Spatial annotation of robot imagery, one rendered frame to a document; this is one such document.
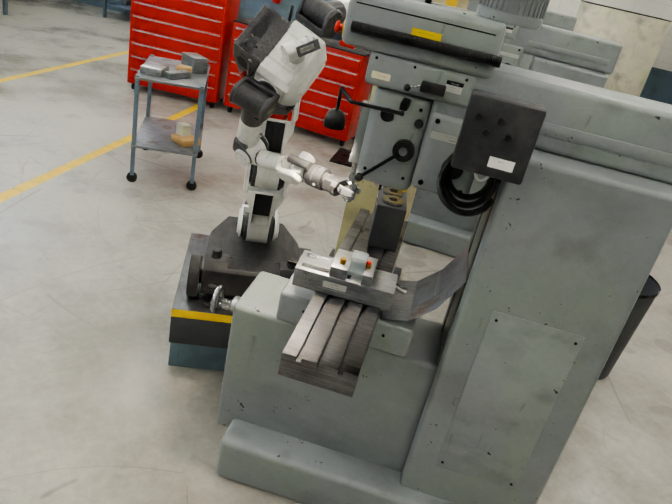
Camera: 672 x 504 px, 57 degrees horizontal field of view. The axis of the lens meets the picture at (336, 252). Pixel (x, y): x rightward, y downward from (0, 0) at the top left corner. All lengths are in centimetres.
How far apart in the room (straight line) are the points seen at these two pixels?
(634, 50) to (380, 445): 865
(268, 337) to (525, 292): 96
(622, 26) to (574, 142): 840
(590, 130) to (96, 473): 216
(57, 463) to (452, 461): 152
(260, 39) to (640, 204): 140
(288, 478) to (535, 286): 122
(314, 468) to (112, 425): 91
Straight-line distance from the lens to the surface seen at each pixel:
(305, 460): 257
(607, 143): 205
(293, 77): 238
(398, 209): 250
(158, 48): 751
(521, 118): 174
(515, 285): 206
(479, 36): 195
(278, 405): 257
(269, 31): 244
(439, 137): 201
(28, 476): 276
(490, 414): 233
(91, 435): 288
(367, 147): 207
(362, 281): 211
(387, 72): 199
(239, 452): 259
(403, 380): 237
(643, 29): 1047
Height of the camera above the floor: 201
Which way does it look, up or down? 26 degrees down
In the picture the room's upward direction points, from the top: 13 degrees clockwise
